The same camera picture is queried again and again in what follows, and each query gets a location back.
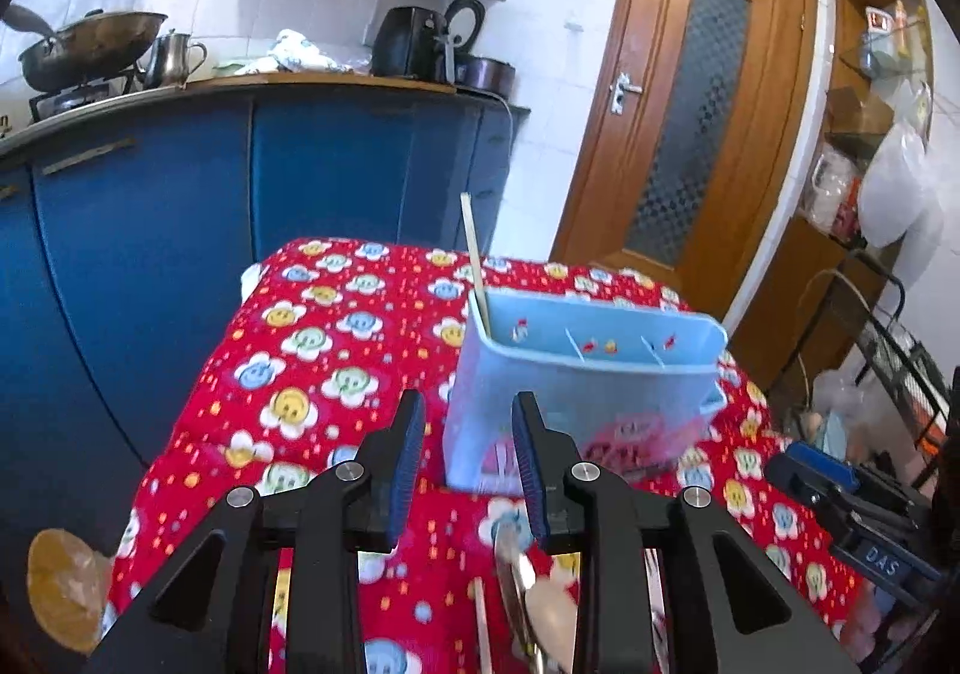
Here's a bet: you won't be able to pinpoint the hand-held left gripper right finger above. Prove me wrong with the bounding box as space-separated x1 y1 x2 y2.
511 390 863 674

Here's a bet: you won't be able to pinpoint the white plastic bag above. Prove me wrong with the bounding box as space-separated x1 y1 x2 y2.
859 119 946 248

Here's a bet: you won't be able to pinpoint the red flower-print tablecloth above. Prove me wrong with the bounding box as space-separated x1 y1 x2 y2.
105 237 863 674

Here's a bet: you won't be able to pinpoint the metal wok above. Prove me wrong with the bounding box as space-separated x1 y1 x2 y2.
19 10 167 92

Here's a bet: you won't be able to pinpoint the gas stove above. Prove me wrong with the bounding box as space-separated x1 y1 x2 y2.
28 70 143 121

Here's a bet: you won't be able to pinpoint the wooden board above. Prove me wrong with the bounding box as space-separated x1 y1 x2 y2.
180 70 458 94

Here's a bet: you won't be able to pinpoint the light blue plastic utensil holder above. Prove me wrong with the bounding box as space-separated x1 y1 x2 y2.
442 290 730 495

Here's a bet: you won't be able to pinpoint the metal door handle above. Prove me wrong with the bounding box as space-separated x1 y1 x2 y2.
610 73 644 115

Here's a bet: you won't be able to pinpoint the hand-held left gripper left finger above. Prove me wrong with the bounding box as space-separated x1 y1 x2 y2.
82 389 428 674

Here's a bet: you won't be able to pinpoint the metal spoon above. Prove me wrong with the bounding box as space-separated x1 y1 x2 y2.
493 520 548 674

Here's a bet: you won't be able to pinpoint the blue base cabinets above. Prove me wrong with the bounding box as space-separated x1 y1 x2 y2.
0 82 530 555

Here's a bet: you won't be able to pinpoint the black air fryer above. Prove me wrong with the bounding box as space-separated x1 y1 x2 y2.
371 7 447 79

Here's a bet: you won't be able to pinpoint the wooden chopstick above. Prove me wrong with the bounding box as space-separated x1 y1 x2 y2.
472 576 492 674
461 192 492 338

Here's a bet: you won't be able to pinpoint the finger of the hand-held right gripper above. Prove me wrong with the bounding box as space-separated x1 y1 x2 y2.
765 440 863 540

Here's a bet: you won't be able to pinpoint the metal kettle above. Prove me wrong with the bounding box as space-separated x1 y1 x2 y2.
137 31 207 89

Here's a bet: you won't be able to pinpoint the black rice cooker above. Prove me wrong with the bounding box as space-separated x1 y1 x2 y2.
442 0 517 98

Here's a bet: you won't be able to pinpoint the black wire rack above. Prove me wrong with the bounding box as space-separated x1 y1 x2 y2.
795 254 960 465

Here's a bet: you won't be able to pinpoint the beige spoon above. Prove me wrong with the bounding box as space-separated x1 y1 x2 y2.
525 580 578 674

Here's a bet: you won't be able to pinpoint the cardboard box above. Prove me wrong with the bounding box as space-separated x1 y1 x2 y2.
825 85 893 136

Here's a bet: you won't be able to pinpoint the white patterned cloth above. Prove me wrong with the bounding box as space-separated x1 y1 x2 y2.
259 29 353 76

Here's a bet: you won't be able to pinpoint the wooden door with glass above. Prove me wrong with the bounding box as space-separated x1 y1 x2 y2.
551 0 818 315

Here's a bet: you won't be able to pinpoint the jars on shelf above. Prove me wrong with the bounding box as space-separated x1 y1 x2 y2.
862 0 931 76

